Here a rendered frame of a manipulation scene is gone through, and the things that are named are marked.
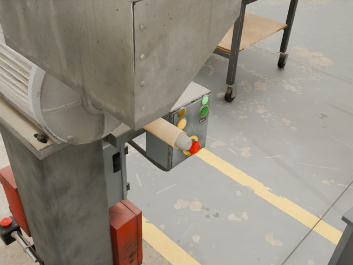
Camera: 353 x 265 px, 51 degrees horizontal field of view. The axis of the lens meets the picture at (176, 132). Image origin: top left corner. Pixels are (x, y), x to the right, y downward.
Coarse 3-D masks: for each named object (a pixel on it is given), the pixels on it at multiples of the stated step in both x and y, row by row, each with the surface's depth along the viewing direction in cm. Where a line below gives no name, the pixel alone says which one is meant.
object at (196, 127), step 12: (192, 84) 104; (192, 96) 98; (192, 108) 98; (168, 120) 94; (180, 120) 96; (192, 120) 100; (204, 120) 105; (192, 132) 103; (204, 132) 108; (132, 144) 111; (156, 144) 103; (168, 144) 99; (204, 144) 111; (144, 156) 111; (156, 156) 105; (168, 156) 101; (180, 156) 104; (168, 168) 104
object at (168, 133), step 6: (156, 120) 64; (162, 120) 64; (144, 126) 65; (150, 126) 64; (156, 126) 63; (162, 126) 63; (168, 126) 62; (174, 126) 63; (156, 132) 63; (162, 132) 62; (168, 132) 62; (174, 132) 61; (180, 132) 61; (162, 138) 63; (168, 138) 62; (174, 138) 61; (174, 144) 61
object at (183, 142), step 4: (180, 136) 61; (184, 136) 61; (176, 140) 61; (180, 140) 61; (184, 140) 60; (188, 140) 61; (176, 144) 61; (180, 144) 61; (184, 144) 60; (188, 144) 61; (180, 148) 61; (184, 148) 61; (188, 148) 61
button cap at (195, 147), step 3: (195, 141) 103; (198, 141) 104; (192, 144) 103; (195, 144) 103; (198, 144) 103; (192, 147) 102; (195, 147) 103; (198, 147) 104; (189, 150) 103; (192, 150) 103; (195, 150) 103; (198, 150) 105; (192, 153) 104; (195, 153) 104
